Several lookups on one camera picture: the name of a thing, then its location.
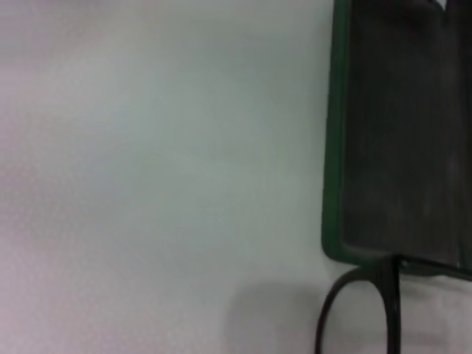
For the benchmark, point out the green glasses case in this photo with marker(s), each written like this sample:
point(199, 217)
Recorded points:
point(398, 129)

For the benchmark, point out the black thin-framed glasses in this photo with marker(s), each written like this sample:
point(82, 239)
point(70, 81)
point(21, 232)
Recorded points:
point(388, 273)

